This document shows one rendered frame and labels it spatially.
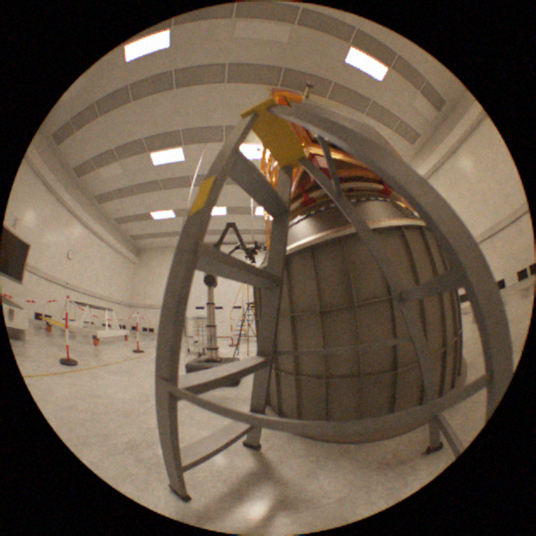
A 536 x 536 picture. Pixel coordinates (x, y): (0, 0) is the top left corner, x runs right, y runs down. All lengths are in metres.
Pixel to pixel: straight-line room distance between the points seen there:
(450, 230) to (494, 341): 0.15
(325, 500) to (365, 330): 0.81
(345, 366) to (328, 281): 0.46
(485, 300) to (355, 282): 0.72
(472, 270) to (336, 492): 0.82
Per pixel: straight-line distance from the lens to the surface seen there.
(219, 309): 8.96
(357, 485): 0.89
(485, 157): 6.58
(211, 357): 2.19
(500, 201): 6.14
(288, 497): 0.86
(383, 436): 1.09
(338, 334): 0.89
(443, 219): 0.24
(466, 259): 0.24
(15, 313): 3.73
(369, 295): 0.87
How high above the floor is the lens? 0.75
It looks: 18 degrees up
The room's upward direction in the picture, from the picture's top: 5 degrees counter-clockwise
